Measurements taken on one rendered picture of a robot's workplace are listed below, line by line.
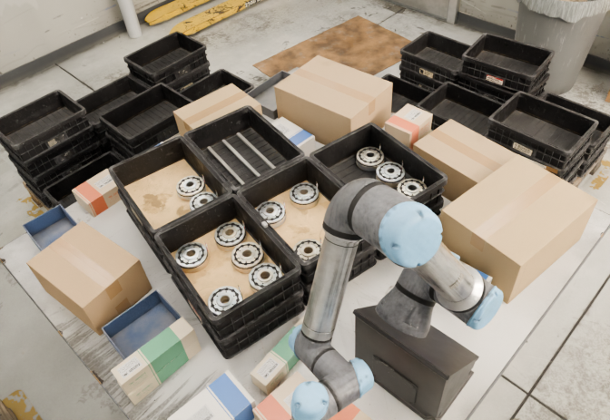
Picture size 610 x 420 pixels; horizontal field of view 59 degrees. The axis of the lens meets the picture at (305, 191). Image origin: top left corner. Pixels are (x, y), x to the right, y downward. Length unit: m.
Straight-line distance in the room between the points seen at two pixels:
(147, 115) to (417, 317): 2.02
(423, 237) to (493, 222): 0.78
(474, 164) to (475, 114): 1.07
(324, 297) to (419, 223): 0.31
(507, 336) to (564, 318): 0.99
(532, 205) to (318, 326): 0.90
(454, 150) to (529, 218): 0.42
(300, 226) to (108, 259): 0.63
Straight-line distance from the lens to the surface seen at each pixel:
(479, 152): 2.07
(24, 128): 3.27
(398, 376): 1.52
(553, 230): 1.81
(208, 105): 2.35
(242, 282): 1.70
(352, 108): 2.18
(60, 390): 2.70
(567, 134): 2.87
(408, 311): 1.44
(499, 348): 1.76
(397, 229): 0.98
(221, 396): 1.57
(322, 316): 1.22
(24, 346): 2.91
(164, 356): 1.65
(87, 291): 1.79
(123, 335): 1.85
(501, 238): 1.74
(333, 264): 1.16
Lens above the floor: 2.19
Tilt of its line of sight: 45 degrees down
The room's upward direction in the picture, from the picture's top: 5 degrees counter-clockwise
